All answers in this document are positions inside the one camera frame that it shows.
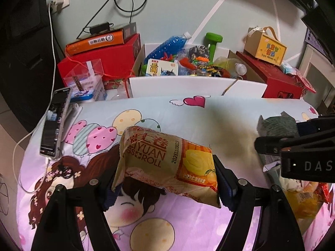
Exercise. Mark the orange label roll cake packet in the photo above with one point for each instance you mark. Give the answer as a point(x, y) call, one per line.
point(167, 162)

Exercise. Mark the light blue face mask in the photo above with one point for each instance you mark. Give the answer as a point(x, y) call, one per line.
point(289, 69)

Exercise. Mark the blue white tin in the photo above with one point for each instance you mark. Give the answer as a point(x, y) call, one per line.
point(90, 94)

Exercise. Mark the mint green snack packet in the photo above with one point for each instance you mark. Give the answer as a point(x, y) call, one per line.
point(277, 126)

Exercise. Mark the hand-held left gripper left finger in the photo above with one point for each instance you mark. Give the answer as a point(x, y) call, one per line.
point(108, 201)

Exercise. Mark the white cardboard box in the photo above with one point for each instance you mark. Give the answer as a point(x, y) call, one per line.
point(183, 87)

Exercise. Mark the green dumbbell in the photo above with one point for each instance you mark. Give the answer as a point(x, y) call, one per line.
point(212, 44)

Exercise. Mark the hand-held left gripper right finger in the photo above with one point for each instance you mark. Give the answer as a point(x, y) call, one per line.
point(226, 188)

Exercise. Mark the dark red gift box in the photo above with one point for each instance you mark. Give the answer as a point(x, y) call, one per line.
point(274, 83)

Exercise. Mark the orange box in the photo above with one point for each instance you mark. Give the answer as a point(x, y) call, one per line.
point(94, 43)

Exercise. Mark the black power adapter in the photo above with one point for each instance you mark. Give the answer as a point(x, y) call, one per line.
point(100, 28)

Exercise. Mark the white yellow card box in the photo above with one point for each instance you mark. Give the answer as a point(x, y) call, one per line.
point(161, 68)

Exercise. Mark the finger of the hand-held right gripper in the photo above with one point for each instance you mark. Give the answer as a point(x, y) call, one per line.
point(306, 128)
point(269, 145)

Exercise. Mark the bright red snack packet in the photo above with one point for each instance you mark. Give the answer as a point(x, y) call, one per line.
point(325, 192)

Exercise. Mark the printed cartoon blanket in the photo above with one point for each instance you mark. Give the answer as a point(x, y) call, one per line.
point(230, 115)

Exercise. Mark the clear plastic box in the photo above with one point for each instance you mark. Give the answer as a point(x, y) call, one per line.
point(83, 75)

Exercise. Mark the smartphone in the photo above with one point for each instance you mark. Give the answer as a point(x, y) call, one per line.
point(55, 123)

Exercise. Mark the white wall outlet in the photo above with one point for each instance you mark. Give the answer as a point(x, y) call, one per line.
point(60, 2)

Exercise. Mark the colourful toy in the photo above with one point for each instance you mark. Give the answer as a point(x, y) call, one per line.
point(199, 55)

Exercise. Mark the blue plastic bag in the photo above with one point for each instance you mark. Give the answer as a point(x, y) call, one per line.
point(167, 45)

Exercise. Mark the clear plastic bottle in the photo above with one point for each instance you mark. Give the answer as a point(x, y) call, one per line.
point(231, 66)

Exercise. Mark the red patterned paper box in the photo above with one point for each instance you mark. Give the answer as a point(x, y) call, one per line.
point(306, 83)

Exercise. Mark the yellow jelly bag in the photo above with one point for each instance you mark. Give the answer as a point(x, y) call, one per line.
point(303, 201)

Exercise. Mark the white phone stand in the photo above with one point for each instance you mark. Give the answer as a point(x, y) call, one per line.
point(74, 112)

